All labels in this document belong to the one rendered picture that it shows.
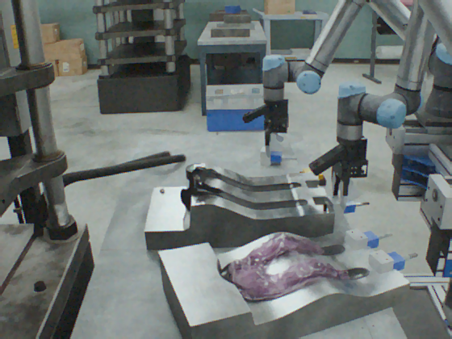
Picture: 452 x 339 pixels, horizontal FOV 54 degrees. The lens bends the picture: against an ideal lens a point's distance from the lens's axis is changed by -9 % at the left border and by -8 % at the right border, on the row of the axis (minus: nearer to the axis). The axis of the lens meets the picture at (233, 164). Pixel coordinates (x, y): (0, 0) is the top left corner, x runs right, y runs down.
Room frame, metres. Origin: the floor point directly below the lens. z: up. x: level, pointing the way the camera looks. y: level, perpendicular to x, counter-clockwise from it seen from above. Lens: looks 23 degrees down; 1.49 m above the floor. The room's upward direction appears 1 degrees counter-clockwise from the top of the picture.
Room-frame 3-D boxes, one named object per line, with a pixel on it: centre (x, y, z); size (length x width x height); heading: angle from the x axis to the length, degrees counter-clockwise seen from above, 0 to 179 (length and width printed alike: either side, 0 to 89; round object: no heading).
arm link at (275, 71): (1.63, -0.15, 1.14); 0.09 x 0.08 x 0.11; 90
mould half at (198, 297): (0.84, -0.11, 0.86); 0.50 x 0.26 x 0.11; 110
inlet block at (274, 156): (1.62, -0.17, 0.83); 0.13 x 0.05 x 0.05; 78
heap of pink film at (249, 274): (0.85, -0.11, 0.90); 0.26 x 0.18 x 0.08; 110
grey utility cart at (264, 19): (7.18, -0.91, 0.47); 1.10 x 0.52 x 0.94; 96
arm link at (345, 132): (1.23, -0.32, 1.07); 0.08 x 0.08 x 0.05
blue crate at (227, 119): (4.49, -0.06, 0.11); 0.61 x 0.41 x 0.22; 89
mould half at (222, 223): (1.20, -0.01, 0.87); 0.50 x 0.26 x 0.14; 92
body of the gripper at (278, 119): (1.62, -0.16, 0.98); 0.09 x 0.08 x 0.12; 78
